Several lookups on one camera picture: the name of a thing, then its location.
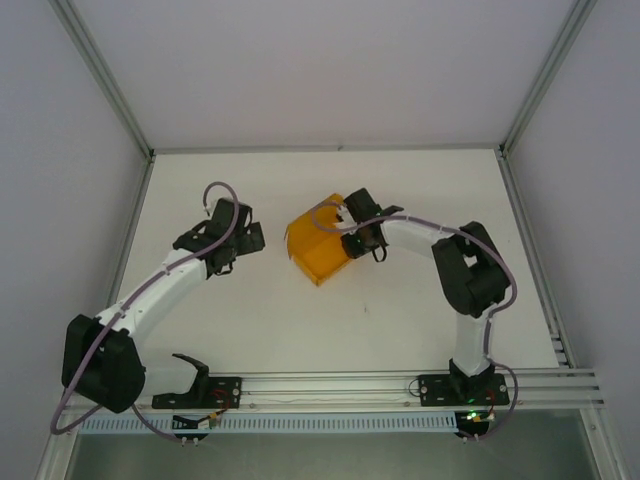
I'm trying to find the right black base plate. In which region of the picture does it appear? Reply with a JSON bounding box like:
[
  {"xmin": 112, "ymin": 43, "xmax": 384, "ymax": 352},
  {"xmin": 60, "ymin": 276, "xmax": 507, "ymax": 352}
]
[{"xmin": 417, "ymin": 371, "xmax": 512, "ymax": 408}]

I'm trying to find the slotted white cable duct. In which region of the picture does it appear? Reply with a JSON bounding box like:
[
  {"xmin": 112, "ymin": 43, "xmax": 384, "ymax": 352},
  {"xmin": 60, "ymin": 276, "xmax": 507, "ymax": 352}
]
[{"xmin": 78, "ymin": 411, "xmax": 459, "ymax": 436}]

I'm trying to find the aluminium mounting rail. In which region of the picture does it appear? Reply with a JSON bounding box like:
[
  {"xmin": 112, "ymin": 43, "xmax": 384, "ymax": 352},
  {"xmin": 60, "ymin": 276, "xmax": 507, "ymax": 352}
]
[{"xmin": 61, "ymin": 368, "xmax": 607, "ymax": 414}]

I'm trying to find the right black cable connector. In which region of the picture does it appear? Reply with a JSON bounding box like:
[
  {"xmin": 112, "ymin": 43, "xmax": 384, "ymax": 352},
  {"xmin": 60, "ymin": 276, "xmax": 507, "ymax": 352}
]
[{"xmin": 453, "ymin": 409, "xmax": 497, "ymax": 444}]

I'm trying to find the aluminium frame post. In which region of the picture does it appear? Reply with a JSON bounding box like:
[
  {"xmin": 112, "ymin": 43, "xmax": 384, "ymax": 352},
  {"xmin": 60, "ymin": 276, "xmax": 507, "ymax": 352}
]
[
  {"xmin": 48, "ymin": 0, "xmax": 155, "ymax": 161},
  {"xmin": 498, "ymin": 0, "xmax": 600, "ymax": 159}
]

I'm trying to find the left black cable connector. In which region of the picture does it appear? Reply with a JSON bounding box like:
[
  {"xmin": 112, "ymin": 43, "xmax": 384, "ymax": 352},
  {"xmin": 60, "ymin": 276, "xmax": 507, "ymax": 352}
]
[{"xmin": 171, "ymin": 412, "xmax": 222, "ymax": 447}]

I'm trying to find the yellow paper box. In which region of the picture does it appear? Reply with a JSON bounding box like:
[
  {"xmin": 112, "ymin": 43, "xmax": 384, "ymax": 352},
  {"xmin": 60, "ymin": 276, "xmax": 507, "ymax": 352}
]
[{"xmin": 284, "ymin": 193, "xmax": 350, "ymax": 288}]

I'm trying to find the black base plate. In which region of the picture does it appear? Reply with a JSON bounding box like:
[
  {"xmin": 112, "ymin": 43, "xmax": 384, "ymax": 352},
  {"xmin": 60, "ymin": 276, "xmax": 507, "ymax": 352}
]
[
  {"xmin": 417, "ymin": 371, "xmax": 512, "ymax": 408},
  {"xmin": 151, "ymin": 374, "xmax": 244, "ymax": 411}
]

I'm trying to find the aluminium table back rail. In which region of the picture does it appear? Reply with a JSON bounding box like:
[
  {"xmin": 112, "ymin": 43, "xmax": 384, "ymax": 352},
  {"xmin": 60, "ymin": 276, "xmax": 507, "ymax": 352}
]
[{"xmin": 151, "ymin": 143, "xmax": 502, "ymax": 155}]

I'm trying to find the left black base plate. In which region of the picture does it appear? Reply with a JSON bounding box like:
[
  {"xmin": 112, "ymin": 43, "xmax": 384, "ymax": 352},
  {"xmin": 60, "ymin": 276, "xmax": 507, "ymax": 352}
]
[{"xmin": 151, "ymin": 374, "xmax": 244, "ymax": 411}]

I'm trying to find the black cable connector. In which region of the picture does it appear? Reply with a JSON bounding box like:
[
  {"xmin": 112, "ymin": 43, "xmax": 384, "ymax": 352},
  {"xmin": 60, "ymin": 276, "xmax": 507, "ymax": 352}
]
[
  {"xmin": 453, "ymin": 409, "xmax": 497, "ymax": 444},
  {"xmin": 171, "ymin": 412, "xmax": 222, "ymax": 447}
]

